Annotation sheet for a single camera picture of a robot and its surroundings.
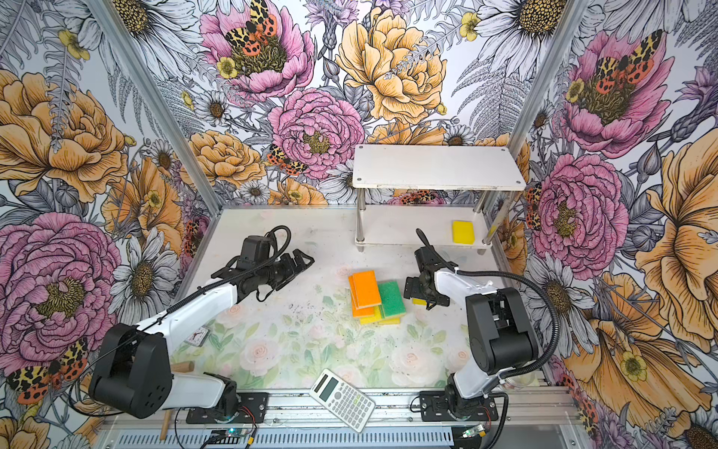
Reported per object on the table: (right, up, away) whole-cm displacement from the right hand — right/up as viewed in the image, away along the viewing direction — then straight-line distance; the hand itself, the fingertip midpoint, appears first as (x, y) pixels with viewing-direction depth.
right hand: (422, 301), depth 93 cm
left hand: (-37, +10, -6) cm, 39 cm away
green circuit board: (-52, -28, -22) cm, 63 cm away
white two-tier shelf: (+44, +53, +50) cm, 85 cm away
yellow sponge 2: (-2, +2, -8) cm, 8 cm away
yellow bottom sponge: (-15, -4, -5) cm, 16 cm away
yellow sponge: (+17, +22, +11) cm, 30 cm away
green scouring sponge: (-11, +1, -4) cm, 11 cm away
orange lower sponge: (-21, -1, -8) cm, 22 cm away
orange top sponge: (-19, +5, -6) cm, 20 cm away
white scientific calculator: (-23, -23, -18) cm, 37 cm away
